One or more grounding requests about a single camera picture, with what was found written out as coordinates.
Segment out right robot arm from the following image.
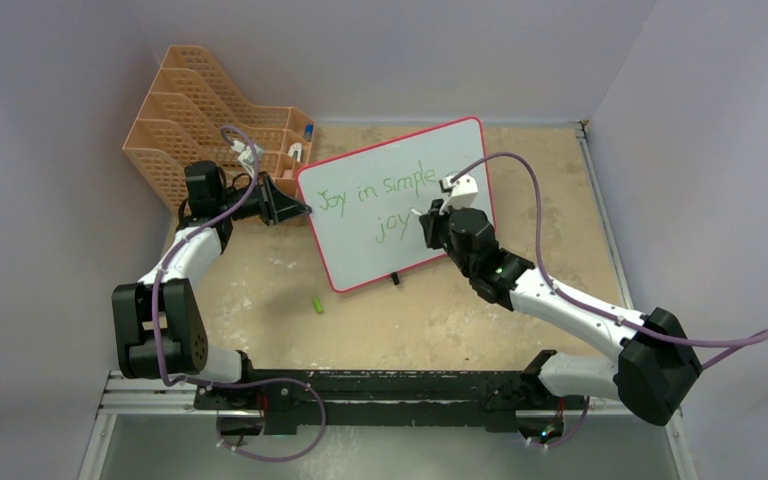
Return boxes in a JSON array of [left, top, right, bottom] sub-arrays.
[[418, 199, 702, 426]]

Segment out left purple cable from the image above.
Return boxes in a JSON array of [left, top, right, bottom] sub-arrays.
[[152, 125, 327, 464]]

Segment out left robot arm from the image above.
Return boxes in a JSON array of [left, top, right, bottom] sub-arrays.
[[111, 161, 312, 409]]

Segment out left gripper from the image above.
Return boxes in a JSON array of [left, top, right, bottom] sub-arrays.
[[217, 172, 310, 226]]

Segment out white stapler in organizer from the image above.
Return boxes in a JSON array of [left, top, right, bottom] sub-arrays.
[[287, 142, 304, 162]]

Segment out orange plastic file organizer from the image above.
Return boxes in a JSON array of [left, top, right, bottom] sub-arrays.
[[123, 45, 314, 211]]

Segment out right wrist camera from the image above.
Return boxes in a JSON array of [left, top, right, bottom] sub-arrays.
[[439, 174, 478, 213]]

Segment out aluminium base frame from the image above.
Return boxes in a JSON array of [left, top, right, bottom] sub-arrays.
[[79, 122, 700, 480]]

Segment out pink framed whiteboard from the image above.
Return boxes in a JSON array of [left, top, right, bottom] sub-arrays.
[[297, 117, 485, 292]]

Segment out green marker cap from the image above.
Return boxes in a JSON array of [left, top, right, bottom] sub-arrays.
[[312, 297, 324, 314]]

